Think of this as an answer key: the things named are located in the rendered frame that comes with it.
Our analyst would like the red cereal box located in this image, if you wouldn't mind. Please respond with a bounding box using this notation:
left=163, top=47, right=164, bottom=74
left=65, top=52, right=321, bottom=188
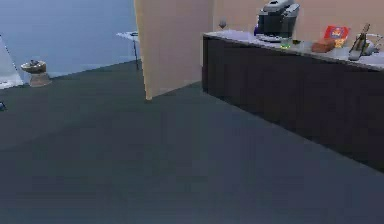
left=323, top=25, right=351, bottom=49

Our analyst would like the white table with black legs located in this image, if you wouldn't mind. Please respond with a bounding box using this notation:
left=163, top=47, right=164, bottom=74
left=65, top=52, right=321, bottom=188
left=115, top=30, right=141, bottom=71

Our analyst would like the brown bread loaf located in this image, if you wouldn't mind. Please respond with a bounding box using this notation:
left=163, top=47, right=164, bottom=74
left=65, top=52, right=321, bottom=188
left=311, top=39, right=337, bottom=54

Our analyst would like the black grey coffee machine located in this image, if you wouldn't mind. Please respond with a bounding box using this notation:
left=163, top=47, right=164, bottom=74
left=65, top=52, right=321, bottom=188
left=255, top=0, right=301, bottom=43

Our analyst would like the dark green wine bottle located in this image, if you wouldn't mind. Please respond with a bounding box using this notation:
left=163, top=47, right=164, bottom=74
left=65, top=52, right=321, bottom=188
left=347, top=23, right=372, bottom=62

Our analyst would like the dark kitchen counter cabinet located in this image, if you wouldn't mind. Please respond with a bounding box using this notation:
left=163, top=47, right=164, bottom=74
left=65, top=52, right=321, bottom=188
left=201, top=29, right=384, bottom=174

